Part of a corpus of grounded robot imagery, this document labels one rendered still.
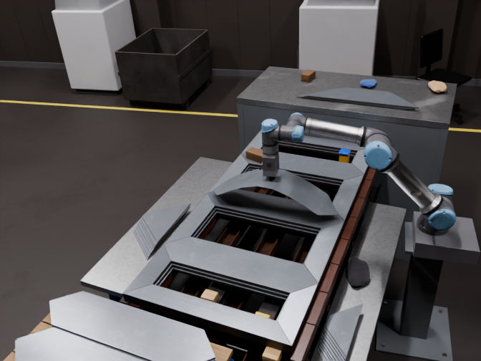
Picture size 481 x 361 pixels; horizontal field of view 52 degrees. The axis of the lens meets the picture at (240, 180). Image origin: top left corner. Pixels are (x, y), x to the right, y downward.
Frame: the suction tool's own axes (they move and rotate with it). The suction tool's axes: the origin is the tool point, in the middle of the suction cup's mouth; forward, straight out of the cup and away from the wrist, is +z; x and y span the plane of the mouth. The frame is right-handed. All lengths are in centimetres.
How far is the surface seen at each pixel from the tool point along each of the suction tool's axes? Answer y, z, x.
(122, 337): 92, 17, -38
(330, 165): -45, 16, 24
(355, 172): -40, 16, 38
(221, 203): 2.0, 15.7, -26.6
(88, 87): -307, 90, -303
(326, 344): 67, 32, 36
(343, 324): 56, 30, 41
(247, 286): 55, 18, 1
